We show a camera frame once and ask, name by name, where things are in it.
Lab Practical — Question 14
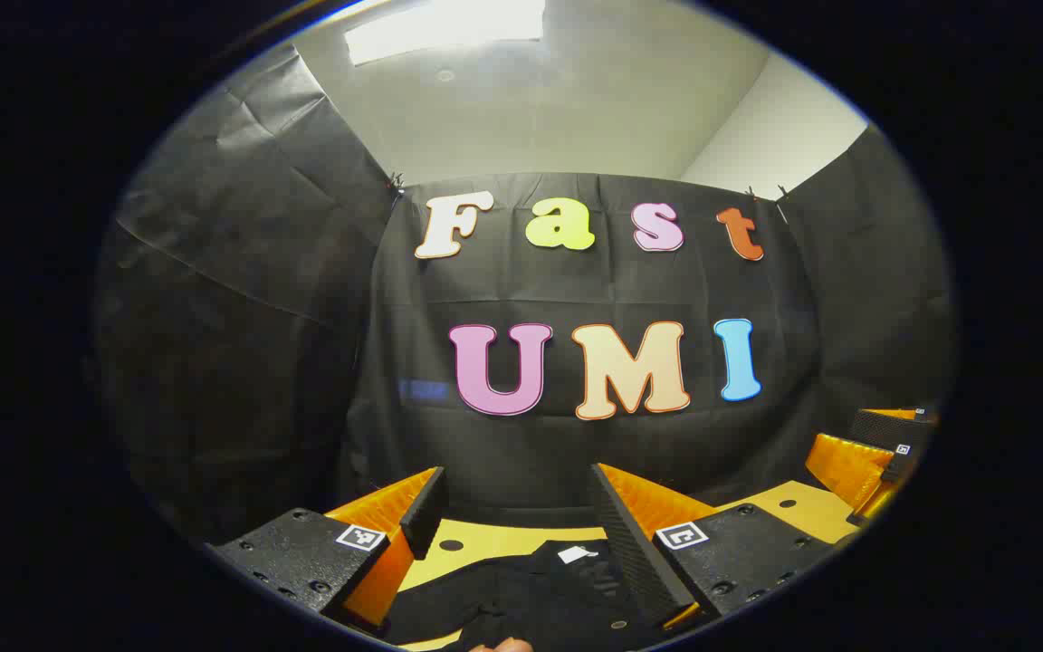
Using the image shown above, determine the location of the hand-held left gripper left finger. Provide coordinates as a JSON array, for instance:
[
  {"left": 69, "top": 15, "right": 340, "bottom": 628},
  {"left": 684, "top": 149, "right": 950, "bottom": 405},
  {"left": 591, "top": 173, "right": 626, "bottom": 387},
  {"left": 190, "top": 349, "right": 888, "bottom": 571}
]
[{"left": 209, "top": 465, "right": 449, "bottom": 636}]

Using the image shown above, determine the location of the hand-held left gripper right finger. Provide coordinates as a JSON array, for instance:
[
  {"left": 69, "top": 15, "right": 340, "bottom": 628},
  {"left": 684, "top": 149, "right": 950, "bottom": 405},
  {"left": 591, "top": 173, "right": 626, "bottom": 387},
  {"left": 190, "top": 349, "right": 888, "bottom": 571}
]
[{"left": 588, "top": 462, "right": 839, "bottom": 632}]

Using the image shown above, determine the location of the black shirt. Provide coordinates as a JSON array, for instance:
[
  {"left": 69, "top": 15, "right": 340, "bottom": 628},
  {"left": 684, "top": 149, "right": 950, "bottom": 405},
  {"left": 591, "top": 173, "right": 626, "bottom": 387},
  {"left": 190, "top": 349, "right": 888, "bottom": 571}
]
[{"left": 381, "top": 538, "right": 667, "bottom": 652}]

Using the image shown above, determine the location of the black backdrop cloth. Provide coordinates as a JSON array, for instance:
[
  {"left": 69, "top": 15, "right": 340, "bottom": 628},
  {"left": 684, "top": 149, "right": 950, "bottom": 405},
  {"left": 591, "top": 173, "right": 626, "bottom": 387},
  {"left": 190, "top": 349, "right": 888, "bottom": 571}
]
[{"left": 94, "top": 45, "right": 955, "bottom": 546}]

